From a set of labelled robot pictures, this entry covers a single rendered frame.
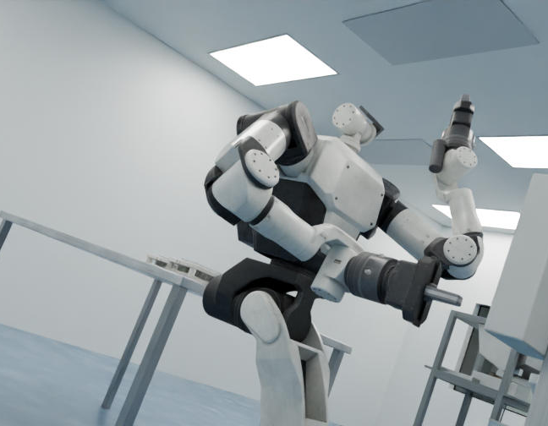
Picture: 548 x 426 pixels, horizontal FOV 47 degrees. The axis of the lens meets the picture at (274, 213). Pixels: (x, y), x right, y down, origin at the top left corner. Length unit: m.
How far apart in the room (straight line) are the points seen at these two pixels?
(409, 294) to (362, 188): 0.43
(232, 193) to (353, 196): 0.41
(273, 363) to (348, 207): 0.39
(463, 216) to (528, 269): 0.67
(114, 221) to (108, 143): 0.72
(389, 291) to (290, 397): 0.36
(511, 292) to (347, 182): 0.56
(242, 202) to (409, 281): 0.33
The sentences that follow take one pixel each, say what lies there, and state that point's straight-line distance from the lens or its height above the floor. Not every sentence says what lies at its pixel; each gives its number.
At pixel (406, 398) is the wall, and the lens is 8.36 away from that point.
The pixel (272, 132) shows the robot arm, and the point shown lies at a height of 1.15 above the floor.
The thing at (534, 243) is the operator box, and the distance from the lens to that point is 1.02.
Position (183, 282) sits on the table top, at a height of 0.82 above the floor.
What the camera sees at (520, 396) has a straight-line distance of 5.56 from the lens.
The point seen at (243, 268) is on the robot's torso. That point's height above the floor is 0.89.
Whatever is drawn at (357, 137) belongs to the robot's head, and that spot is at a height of 1.29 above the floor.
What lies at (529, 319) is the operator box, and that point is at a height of 0.93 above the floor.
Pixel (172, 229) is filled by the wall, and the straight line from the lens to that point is 6.23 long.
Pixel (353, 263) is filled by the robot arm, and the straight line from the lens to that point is 1.19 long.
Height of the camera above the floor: 0.79
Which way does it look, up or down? 10 degrees up
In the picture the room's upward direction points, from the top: 21 degrees clockwise
